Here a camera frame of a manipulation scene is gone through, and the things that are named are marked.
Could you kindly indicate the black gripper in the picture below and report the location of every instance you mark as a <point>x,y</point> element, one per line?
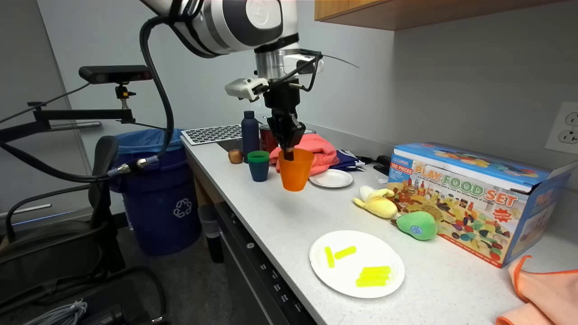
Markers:
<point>277,81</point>

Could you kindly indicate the orange plastic cup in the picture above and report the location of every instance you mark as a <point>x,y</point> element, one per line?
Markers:
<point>296,169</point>

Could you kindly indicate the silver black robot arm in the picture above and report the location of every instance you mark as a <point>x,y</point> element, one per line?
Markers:
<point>220,27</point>

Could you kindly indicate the green and blue cup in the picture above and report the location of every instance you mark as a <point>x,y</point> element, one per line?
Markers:
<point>259,164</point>

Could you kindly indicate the empty white plate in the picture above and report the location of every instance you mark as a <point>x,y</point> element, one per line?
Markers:
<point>333,178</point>

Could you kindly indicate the white plate with chips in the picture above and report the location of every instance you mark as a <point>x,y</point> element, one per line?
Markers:
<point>371,251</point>

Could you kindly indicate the large coral cloth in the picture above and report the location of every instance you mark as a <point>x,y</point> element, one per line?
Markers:
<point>314,146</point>

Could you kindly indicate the blue water bottle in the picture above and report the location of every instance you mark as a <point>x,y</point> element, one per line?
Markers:
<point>250,132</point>

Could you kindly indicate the blue small box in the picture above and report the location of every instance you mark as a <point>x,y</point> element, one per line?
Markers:
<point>348,160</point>

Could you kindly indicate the laptop keyboard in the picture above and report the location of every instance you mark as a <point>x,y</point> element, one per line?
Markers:
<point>212,133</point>

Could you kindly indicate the yellow toy banana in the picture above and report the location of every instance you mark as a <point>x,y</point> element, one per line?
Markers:
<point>379,202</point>

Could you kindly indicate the yellow chip piece far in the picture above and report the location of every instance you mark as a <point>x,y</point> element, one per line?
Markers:
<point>333,254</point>

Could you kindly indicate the yellow chip piece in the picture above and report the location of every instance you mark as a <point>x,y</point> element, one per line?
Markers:
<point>333,254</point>
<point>375,276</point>

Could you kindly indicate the blue recycling bin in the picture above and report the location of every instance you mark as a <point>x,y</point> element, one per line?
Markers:
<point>162,202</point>

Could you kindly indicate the green toy pear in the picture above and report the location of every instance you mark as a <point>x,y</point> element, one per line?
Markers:
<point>418,224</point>

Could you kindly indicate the yellow chip piece near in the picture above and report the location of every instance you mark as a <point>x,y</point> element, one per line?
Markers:
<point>375,276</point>

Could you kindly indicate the blue play food box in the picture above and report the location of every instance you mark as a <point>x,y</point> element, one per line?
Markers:
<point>489,206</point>

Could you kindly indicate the small orange cloth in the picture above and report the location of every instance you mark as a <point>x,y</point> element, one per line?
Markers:
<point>548,298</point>

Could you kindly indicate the black camera on stand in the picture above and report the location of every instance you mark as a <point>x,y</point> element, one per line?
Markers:
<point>115,72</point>

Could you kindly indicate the black camera tripod arm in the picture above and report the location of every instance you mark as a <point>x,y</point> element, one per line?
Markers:
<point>44,117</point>

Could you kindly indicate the white wall outlet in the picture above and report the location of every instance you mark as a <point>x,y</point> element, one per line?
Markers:
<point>565,130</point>

